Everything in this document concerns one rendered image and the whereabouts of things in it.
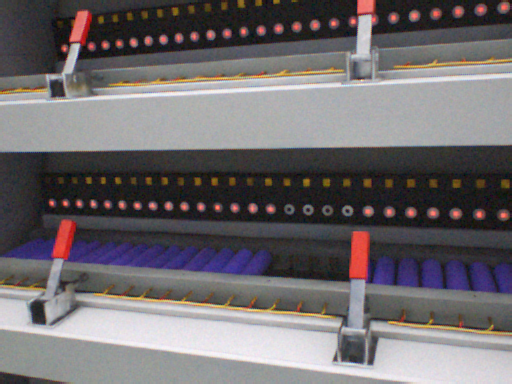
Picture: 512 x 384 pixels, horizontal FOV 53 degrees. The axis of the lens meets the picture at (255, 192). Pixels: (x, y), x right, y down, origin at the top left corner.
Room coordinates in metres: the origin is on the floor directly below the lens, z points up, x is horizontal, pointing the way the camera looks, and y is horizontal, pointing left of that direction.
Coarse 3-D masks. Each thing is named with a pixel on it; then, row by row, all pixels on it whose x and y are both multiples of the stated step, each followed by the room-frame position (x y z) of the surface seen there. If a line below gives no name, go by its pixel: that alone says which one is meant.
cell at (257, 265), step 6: (258, 252) 0.52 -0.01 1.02; (264, 252) 0.52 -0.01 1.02; (252, 258) 0.52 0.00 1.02; (258, 258) 0.51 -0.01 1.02; (264, 258) 0.51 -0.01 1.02; (270, 258) 0.52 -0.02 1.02; (252, 264) 0.49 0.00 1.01; (258, 264) 0.50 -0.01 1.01; (264, 264) 0.50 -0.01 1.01; (270, 264) 0.53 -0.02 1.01; (246, 270) 0.48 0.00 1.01; (252, 270) 0.48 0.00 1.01; (258, 270) 0.49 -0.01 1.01; (264, 270) 0.50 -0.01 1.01
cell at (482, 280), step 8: (472, 264) 0.46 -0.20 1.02; (480, 264) 0.45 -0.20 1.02; (472, 272) 0.45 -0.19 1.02; (480, 272) 0.44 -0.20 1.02; (488, 272) 0.44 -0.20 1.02; (472, 280) 0.44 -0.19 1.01; (480, 280) 0.43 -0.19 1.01; (488, 280) 0.42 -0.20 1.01; (472, 288) 0.43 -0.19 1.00; (480, 288) 0.41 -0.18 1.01; (488, 288) 0.41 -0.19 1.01
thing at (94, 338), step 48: (0, 240) 0.62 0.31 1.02; (336, 240) 0.53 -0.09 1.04; (384, 240) 0.51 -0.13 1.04; (432, 240) 0.49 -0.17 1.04; (480, 240) 0.48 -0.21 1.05; (0, 288) 0.53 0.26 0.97; (0, 336) 0.45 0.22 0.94; (48, 336) 0.43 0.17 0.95; (96, 336) 0.43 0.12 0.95; (144, 336) 0.42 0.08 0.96; (192, 336) 0.41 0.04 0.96; (240, 336) 0.41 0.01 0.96; (288, 336) 0.40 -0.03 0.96; (336, 336) 0.40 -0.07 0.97; (480, 336) 0.38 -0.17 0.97
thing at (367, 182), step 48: (48, 192) 0.64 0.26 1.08; (96, 192) 0.61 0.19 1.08; (144, 192) 0.59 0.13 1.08; (192, 192) 0.57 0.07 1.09; (240, 192) 0.55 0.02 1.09; (288, 192) 0.53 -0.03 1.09; (336, 192) 0.52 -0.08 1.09; (384, 192) 0.50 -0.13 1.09; (432, 192) 0.49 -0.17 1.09; (480, 192) 0.47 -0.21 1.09
